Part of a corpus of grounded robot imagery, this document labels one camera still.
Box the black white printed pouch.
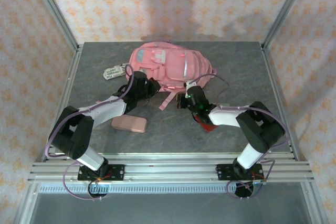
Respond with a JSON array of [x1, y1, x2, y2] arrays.
[[102, 62, 132, 81]]

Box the aluminium frame post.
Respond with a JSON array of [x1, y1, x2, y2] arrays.
[[27, 0, 81, 51], [261, 0, 312, 51]]

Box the grey slotted cable duct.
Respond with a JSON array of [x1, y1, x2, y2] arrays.
[[34, 184, 307, 194]]

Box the aluminium frame cross rail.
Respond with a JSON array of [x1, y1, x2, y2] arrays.
[[27, 152, 315, 184]]

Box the pink backpack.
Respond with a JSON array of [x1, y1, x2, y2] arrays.
[[125, 40, 218, 111]]

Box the pink pencil case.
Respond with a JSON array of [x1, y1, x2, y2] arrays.
[[111, 115, 148, 134]]

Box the aluminium frame side rail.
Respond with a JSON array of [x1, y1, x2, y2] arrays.
[[261, 47, 300, 161], [41, 48, 82, 162]]

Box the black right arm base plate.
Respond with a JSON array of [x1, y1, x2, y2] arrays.
[[215, 163, 264, 182]]

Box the red wallet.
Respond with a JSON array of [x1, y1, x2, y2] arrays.
[[196, 118, 219, 133]]

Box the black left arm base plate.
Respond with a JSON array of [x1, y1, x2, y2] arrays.
[[77, 164, 125, 182]]

